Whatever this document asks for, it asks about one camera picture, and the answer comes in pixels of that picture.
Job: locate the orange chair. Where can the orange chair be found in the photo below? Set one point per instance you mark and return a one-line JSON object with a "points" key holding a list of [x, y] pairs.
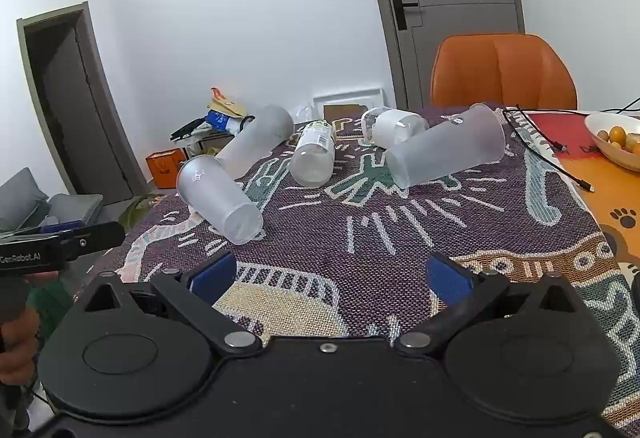
{"points": [[500, 72]]}

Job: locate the blue white packet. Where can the blue white packet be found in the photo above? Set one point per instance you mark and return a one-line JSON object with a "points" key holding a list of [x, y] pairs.
{"points": [[222, 120]]}

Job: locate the large frosted plastic cup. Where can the large frosted plastic cup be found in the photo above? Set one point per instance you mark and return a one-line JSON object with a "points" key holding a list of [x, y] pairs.
{"points": [[445, 150]]}

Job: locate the person's left hand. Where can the person's left hand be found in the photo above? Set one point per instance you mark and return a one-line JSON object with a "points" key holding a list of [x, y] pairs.
{"points": [[17, 348]]}

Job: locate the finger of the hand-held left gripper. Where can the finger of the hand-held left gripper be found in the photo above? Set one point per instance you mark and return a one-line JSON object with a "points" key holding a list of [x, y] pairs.
{"points": [[95, 238]]}

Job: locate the orange printed table mat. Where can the orange printed table mat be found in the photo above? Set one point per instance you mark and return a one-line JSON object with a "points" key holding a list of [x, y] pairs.
{"points": [[602, 180]]}

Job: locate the grey sofa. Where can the grey sofa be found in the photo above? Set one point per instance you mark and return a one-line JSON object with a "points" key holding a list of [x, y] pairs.
{"points": [[30, 203]]}

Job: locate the dark brown door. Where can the dark brown door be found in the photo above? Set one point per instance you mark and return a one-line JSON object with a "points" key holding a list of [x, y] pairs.
{"points": [[75, 117]]}

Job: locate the printed woven blanket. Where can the printed woven blanket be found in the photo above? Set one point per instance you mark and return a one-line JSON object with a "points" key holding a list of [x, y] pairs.
{"points": [[400, 228]]}

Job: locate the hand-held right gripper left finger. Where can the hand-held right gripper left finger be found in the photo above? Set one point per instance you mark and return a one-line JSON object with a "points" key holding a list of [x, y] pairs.
{"points": [[212, 278]]}

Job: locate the green clothing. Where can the green clothing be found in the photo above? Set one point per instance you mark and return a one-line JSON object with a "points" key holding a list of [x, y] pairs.
{"points": [[52, 305]]}

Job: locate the orange box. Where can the orange box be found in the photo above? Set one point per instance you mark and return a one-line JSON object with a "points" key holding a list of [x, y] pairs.
{"points": [[165, 170]]}

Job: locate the white frame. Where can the white frame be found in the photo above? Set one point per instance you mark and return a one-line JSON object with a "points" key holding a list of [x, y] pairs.
{"points": [[350, 95]]}

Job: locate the yellow fruit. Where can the yellow fruit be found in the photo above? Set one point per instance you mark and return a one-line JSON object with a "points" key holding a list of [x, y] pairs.
{"points": [[603, 135], [634, 138], [618, 133]]}

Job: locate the clear plastic bottle green label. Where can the clear plastic bottle green label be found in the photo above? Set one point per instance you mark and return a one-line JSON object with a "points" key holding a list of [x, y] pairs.
{"points": [[314, 152]]}

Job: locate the white bowl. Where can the white bowl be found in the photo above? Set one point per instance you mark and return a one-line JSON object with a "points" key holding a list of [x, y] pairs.
{"points": [[607, 155]]}

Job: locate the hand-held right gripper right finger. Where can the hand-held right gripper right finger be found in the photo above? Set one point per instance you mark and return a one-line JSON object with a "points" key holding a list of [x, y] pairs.
{"points": [[450, 280]]}

